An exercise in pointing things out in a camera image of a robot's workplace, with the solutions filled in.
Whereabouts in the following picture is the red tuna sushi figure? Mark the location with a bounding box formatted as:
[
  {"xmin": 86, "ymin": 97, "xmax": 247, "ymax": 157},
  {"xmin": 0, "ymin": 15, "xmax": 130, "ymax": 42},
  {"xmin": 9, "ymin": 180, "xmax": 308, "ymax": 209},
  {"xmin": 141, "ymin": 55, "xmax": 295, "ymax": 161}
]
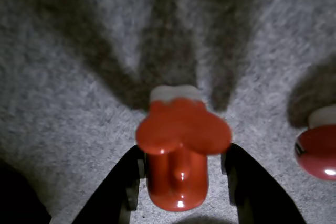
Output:
[{"xmin": 293, "ymin": 105, "xmax": 336, "ymax": 182}]

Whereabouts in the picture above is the orange shrimp sushi figure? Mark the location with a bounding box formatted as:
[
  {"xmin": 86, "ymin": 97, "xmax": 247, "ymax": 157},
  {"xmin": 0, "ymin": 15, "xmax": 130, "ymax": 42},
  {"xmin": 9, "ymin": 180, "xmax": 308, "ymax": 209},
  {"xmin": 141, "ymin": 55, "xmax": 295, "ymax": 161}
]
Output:
[{"xmin": 135, "ymin": 84, "xmax": 233, "ymax": 211}]

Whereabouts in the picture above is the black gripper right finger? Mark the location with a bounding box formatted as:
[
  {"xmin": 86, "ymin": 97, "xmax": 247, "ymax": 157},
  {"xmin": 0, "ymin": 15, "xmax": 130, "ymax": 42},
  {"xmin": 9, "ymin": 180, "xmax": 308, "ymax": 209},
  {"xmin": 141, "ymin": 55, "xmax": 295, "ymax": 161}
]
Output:
[{"xmin": 222, "ymin": 143, "xmax": 307, "ymax": 224}]

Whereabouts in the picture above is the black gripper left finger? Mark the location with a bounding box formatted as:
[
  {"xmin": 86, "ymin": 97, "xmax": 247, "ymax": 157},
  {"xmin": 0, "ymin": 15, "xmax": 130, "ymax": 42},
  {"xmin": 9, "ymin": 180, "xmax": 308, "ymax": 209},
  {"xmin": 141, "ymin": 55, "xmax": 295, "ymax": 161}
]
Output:
[{"xmin": 72, "ymin": 144, "xmax": 145, "ymax": 224}]

